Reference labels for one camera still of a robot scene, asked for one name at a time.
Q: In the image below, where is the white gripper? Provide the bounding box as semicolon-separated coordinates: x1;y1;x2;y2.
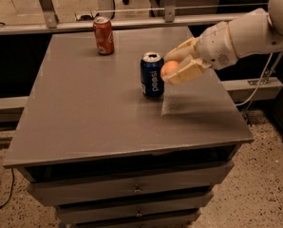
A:
162;22;238;85

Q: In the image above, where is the orange fruit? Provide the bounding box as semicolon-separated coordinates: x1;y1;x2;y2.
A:
160;61;179;77

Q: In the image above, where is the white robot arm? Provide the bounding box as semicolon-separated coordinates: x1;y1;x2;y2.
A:
160;0;283;85

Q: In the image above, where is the blue pepsi can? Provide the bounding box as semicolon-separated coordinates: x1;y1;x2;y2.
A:
141;52;164;99

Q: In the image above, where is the orange soda can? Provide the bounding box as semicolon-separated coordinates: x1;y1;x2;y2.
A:
93;16;114;55

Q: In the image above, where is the grey drawer cabinet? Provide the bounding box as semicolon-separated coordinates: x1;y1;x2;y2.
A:
4;28;253;228

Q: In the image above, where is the white cable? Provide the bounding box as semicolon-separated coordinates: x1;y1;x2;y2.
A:
235;52;275;107

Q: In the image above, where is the grey metal rail frame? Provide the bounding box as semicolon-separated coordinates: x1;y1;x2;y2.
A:
0;0;283;36

